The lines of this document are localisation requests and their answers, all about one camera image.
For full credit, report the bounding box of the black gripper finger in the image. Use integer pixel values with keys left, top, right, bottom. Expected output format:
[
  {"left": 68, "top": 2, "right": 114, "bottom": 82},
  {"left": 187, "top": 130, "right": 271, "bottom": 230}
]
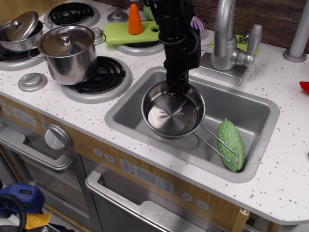
[{"left": 168, "top": 81, "right": 188, "bottom": 97}]

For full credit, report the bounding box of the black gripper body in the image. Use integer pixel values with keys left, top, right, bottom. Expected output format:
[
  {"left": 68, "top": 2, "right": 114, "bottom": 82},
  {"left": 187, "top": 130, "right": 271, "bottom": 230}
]
[{"left": 165, "top": 27, "right": 201, "bottom": 84}]

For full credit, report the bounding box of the steel saucepan with wire handle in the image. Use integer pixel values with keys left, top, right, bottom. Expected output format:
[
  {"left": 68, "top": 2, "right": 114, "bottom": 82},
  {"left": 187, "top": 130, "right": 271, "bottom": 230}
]
[{"left": 141, "top": 81, "right": 238, "bottom": 163}]

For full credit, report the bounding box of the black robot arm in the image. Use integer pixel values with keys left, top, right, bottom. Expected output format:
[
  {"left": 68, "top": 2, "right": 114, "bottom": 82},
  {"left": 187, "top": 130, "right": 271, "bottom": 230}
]
[{"left": 144, "top": 0, "right": 201, "bottom": 97}]

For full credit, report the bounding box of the grey toy sink basin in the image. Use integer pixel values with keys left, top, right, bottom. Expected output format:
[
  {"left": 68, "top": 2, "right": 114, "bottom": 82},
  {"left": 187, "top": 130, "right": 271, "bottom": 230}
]
[{"left": 105, "top": 67, "right": 280, "bottom": 182}]

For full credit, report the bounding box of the purple striped toy onion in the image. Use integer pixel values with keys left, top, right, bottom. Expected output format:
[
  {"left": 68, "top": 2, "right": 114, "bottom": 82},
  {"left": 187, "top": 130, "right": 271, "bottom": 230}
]
[{"left": 190, "top": 16, "right": 206, "bottom": 38}]

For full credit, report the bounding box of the silver toy faucet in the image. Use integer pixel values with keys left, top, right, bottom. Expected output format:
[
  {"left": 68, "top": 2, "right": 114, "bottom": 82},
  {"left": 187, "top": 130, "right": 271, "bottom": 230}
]
[{"left": 195, "top": 0, "right": 263, "bottom": 86}]

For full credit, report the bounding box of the green toy cabbage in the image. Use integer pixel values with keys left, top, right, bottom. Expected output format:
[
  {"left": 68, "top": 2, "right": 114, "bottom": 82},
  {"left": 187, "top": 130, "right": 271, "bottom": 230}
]
[{"left": 143, "top": 5, "right": 155, "bottom": 21}]

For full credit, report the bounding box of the orange toy carrot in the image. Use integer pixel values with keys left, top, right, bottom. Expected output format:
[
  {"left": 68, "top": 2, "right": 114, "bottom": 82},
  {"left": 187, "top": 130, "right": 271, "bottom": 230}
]
[{"left": 128, "top": 3, "right": 143, "bottom": 35}]

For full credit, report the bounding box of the green bitter melon toy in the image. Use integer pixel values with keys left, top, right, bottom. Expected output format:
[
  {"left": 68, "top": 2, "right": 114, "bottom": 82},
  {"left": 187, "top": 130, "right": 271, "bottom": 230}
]
[{"left": 217, "top": 118, "right": 246, "bottom": 173}]

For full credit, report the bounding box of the front right black burner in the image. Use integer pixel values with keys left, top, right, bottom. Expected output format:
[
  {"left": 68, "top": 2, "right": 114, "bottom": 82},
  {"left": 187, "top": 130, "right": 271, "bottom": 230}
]
[{"left": 61, "top": 56, "right": 132, "bottom": 104}]

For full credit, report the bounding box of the black burner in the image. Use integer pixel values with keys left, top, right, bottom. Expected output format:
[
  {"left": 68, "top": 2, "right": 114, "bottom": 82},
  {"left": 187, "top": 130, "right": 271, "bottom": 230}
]
[
  {"left": 44, "top": 2, "right": 100, "bottom": 28},
  {"left": 61, "top": 56, "right": 132, "bottom": 104},
  {"left": 0, "top": 47, "right": 44, "bottom": 71}
]

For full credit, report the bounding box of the green cutting board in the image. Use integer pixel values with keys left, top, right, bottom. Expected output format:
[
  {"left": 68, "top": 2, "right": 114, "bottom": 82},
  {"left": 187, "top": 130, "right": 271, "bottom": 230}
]
[{"left": 103, "top": 21, "right": 159, "bottom": 44}]

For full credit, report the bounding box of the grey stove knob rear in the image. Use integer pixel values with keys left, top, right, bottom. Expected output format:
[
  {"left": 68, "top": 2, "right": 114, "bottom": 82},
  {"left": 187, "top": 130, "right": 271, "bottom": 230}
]
[{"left": 107, "top": 8, "right": 128, "bottom": 23}]

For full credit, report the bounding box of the grey stove knob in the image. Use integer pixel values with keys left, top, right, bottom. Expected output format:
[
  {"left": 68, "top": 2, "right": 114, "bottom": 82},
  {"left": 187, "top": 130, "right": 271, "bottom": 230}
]
[
  {"left": 107, "top": 8, "right": 128, "bottom": 23},
  {"left": 18, "top": 73, "right": 48, "bottom": 92}
]

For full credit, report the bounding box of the large steel pot with lid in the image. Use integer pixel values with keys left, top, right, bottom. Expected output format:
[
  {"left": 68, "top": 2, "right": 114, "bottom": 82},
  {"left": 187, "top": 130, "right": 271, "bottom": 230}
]
[{"left": 35, "top": 25, "right": 100, "bottom": 86}]

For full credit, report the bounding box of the grey pole with base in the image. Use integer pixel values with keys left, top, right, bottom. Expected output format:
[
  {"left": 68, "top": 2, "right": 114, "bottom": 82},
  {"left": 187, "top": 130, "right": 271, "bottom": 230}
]
[{"left": 283, "top": 0, "right": 309, "bottom": 63}]

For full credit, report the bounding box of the rear left black burner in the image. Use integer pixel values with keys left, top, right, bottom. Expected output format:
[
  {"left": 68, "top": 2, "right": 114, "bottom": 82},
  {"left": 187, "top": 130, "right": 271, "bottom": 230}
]
[{"left": 44, "top": 2, "right": 100, "bottom": 28}]

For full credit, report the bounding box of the red toy pepper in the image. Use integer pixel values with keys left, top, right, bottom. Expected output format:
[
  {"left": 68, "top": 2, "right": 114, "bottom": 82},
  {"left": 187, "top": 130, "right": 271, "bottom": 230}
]
[{"left": 299, "top": 81, "right": 309, "bottom": 94}]

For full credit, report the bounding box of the silver oven dial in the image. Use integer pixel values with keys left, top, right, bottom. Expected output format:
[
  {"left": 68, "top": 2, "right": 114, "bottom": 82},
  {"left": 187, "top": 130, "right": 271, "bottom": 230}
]
[{"left": 44, "top": 123, "right": 72, "bottom": 150}]

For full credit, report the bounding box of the grey stove knob front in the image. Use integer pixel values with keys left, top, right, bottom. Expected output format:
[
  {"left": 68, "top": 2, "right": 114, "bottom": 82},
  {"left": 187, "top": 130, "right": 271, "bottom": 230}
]
[{"left": 18, "top": 73, "right": 48, "bottom": 92}]

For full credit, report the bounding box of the small steel pot with lid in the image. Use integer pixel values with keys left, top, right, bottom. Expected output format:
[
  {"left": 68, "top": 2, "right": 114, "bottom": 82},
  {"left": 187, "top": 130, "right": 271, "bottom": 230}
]
[{"left": 0, "top": 11, "right": 53, "bottom": 53}]

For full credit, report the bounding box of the front left black burner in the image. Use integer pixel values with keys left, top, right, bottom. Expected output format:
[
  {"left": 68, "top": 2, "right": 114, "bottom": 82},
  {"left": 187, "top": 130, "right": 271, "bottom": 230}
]
[{"left": 0, "top": 47, "right": 44, "bottom": 71}]

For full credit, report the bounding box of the dishwasher door with handle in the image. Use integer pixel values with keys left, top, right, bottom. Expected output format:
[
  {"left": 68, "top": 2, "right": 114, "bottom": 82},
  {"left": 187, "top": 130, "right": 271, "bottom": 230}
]
[{"left": 84, "top": 156, "right": 232, "bottom": 232}]

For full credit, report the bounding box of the oven door with handle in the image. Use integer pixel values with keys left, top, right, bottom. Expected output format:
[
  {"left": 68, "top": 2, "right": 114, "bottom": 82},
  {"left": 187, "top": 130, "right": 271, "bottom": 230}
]
[{"left": 0, "top": 116, "right": 102, "bottom": 232}]

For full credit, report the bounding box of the blue clamp with black hose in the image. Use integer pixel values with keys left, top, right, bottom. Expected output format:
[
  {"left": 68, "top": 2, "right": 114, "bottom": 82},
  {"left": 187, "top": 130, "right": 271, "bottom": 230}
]
[{"left": 0, "top": 183, "right": 55, "bottom": 232}]

